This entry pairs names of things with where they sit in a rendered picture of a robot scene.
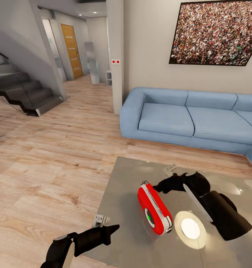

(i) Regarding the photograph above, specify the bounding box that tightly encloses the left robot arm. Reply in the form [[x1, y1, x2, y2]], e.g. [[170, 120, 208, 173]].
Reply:
[[40, 214, 120, 268]]

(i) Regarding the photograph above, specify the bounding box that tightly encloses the radio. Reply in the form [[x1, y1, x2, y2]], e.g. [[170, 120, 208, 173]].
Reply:
[[138, 183, 173, 235]]

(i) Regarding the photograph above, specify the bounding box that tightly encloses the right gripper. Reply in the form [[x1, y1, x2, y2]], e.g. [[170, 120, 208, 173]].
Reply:
[[153, 173, 179, 194]]

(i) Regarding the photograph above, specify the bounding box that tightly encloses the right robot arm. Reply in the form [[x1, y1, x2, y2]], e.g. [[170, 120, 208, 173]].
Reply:
[[153, 163, 252, 268]]

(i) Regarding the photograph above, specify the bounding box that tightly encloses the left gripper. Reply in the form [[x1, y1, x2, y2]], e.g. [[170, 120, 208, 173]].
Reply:
[[86, 225, 120, 251]]

